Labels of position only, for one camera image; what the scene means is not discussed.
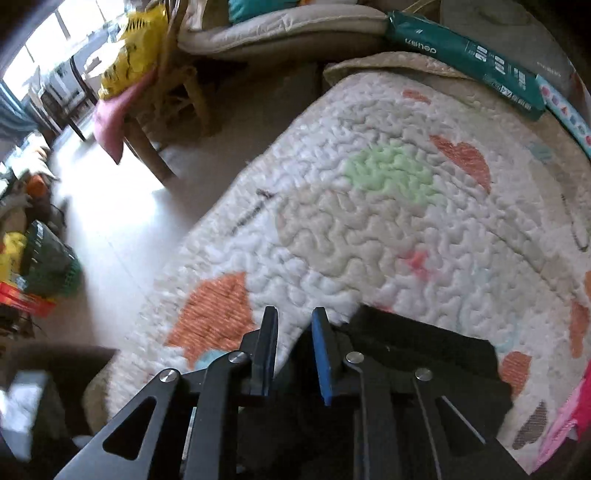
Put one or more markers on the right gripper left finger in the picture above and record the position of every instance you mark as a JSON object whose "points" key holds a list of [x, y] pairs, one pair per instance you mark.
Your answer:
{"points": [[184, 426]]}

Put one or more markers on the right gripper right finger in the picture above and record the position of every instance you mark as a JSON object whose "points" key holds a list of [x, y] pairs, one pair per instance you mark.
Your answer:
{"points": [[426, 402]]}

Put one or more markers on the black pants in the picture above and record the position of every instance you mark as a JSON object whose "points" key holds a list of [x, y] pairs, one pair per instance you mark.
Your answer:
{"points": [[295, 435]]}

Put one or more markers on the pink red garment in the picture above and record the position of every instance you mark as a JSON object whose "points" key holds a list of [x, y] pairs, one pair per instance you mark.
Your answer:
{"points": [[573, 415]]}

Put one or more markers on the green plastic basket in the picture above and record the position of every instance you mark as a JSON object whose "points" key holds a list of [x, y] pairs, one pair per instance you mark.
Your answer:
{"points": [[49, 268]]}

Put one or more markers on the heart pattern quilted bedspread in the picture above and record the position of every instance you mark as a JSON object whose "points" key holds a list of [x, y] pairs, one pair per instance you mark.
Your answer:
{"points": [[407, 187]]}

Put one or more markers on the wooden chair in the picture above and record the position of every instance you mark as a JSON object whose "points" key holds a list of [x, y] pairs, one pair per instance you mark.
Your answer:
{"points": [[173, 90]]}

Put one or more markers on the pink cushion on chair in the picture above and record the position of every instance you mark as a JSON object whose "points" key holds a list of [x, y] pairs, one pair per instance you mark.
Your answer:
{"points": [[109, 116]]}

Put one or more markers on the light blue shapes box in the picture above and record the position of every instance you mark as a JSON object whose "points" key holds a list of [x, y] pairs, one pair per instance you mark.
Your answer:
{"points": [[565, 112]]}

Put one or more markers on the green long cardboard box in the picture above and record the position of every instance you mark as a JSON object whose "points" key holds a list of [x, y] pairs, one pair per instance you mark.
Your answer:
{"points": [[513, 82]]}

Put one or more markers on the yellow plastic bag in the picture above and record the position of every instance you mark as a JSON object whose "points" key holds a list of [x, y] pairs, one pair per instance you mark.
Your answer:
{"points": [[140, 45]]}

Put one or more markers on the beige padded lounger cushion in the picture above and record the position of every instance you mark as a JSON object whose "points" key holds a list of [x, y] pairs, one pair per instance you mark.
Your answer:
{"points": [[338, 18]]}

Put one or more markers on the grey laptop bag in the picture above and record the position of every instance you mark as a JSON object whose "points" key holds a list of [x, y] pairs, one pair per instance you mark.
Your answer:
{"points": [[508, 28]]}

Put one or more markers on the teal folded cloth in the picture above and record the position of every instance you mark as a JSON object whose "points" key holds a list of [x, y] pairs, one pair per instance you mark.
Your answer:
{"points": [[241, 10]]}

